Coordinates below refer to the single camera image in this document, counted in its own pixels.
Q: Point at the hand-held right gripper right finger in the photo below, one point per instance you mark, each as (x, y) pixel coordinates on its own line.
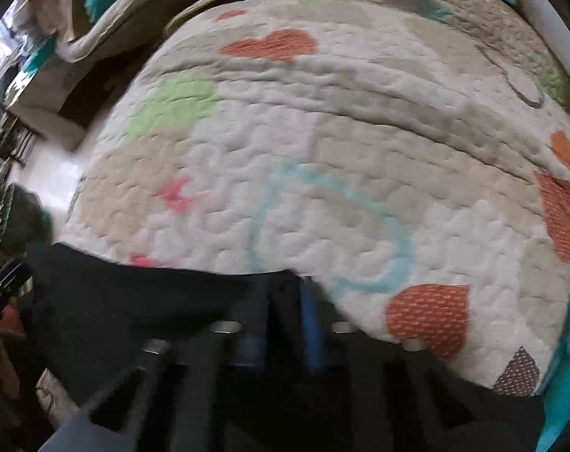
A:
(309, 327)

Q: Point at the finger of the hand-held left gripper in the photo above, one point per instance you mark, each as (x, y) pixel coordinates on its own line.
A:
(2, 287)

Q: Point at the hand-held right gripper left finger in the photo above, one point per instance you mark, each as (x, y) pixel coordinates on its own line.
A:
(250, 351)

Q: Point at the black pants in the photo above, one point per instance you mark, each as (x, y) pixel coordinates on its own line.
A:
(124, 301)

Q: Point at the dark wooden chair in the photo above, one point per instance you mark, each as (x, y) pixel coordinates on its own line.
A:
(11, 143)

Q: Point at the heart print quilted bedspread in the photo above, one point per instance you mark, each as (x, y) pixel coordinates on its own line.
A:
(360, 174)

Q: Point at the beige bench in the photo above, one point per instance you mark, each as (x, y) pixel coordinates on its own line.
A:
(54, 84)

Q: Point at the teal cloth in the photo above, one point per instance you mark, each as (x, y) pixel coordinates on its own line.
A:
(565, 386)

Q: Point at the beige and teal blanket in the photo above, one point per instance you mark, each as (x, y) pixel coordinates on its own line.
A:
(101, 2)

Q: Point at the white bed frame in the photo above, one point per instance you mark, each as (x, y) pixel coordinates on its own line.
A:
(555, 42)

